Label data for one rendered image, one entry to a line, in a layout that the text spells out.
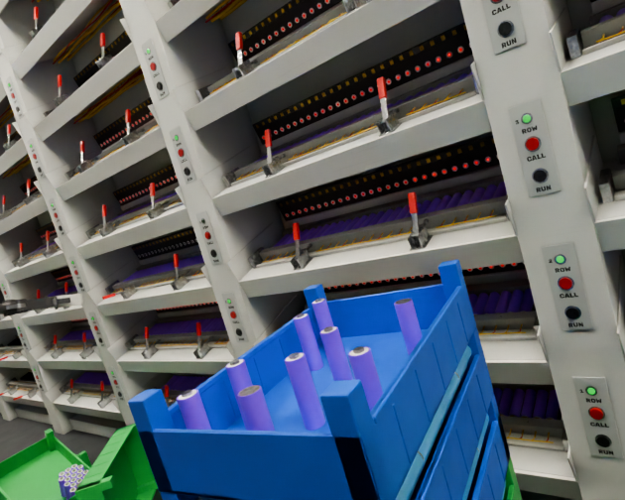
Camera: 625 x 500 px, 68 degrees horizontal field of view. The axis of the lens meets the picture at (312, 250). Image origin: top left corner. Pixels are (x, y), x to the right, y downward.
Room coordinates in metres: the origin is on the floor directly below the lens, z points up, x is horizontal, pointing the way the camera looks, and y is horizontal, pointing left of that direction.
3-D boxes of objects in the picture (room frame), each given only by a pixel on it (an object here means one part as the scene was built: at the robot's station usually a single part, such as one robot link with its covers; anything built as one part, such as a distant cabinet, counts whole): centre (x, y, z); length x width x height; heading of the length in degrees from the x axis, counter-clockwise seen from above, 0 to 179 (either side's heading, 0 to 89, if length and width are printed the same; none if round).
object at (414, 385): (0.43, 0.01, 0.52); 0.30 x 0.20 x 0.08; 148
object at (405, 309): (0.44, -0.07, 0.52); 0.02 x 0.02 x 0.06
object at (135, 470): (1.13, 0.63, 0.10); 0.30 x 0.08 x 0.20; 5
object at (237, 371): (0.41, 0.10, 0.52); 0.02 x 0.02 x 0.06
